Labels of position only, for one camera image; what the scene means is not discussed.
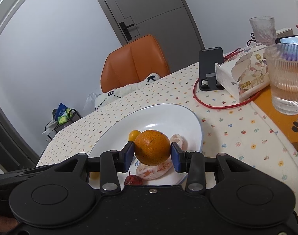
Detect ribbed glass of water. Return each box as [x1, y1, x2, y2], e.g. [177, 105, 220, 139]
[265, 43, 298, 116]

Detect green packets on shelf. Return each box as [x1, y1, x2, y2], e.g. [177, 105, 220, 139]
[58, 108, 70, 125]

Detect orange leather chair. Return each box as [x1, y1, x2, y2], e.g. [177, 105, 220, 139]
[101, 35, 170, 92]

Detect white black-lettered cushion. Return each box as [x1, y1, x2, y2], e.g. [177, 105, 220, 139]
[94, 73, 161, 110]

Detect black door handle lock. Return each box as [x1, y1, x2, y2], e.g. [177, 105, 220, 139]
[119, 21, 135, 41]

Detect tall clear plastic bag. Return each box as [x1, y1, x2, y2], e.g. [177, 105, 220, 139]
[83, 92, 99, 112]

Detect floral tissue box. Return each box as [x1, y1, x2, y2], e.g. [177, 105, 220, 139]
[215, 43, 270, 102]

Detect floral white tablecloth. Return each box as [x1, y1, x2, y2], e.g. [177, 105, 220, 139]
[36, 62, 298, 189]

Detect black phone stand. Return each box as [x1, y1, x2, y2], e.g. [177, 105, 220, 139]
[199, 47, 224, 91]

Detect person's left hand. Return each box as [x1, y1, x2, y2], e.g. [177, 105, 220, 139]
[0, 216, 18, 232]

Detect red cable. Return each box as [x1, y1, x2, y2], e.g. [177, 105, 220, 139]
[192, 46, 270, 110]

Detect small peeled pomelo segment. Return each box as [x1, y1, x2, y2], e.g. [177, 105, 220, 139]
[170, 134, 188, 151]

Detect empty textured glass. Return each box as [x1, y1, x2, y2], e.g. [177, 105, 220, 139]
[249, 16, 277, 46]

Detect large orange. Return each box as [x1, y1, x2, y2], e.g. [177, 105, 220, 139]
[134, 129, 171, 166]

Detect smartphone with lit screen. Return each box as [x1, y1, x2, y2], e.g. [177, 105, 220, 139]
[275, 35, 298, 45]

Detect blue package on shelf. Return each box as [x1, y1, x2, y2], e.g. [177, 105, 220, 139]
[52, 103, 68, 121]

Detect grey door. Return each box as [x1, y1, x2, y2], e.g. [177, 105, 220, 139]
[88, 0, 205, 51]

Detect black metal shelf rack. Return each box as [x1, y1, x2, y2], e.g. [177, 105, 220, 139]
[44, 108, 82, 141]

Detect large peeled pomelo segment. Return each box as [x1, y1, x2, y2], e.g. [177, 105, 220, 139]
[136, 158, 173, 180]

